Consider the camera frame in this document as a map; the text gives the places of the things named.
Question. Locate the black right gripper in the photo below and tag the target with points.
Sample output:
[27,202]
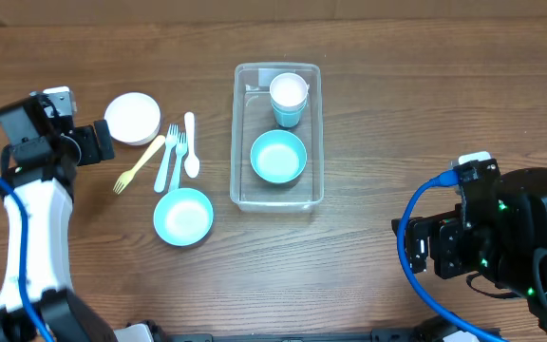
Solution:
[440,229]

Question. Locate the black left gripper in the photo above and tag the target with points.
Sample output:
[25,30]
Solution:
[91,154]

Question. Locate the yellow plastic fork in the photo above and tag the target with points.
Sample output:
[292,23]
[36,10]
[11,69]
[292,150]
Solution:
[127,176]

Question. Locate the white plastic bowl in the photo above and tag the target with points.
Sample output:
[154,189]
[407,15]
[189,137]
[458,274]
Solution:
[133,118]

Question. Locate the light blue fork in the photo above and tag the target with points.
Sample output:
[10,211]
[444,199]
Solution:
[170,142]
[180,152]

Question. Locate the white plastic spoon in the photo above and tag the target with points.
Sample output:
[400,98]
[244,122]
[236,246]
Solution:
[192,163]

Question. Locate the blue plastic bowl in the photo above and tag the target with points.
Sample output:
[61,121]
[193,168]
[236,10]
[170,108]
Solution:
[183,217]

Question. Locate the green plastic bowl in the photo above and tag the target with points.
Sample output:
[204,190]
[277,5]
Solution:
[278,156]

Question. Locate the clear plastic storage container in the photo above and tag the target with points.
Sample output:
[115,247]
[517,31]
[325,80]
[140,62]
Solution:
[253,115]

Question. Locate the blue plastic cup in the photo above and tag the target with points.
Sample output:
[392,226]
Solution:
[288,118]

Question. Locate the pink plastic cup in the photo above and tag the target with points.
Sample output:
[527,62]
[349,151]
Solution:
[289,91]

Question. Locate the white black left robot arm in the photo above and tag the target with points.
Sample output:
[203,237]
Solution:
[38,168]

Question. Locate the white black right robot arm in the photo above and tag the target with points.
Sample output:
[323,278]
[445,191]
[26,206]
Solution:
[472,220]

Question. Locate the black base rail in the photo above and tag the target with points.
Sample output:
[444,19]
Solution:
[430,330]

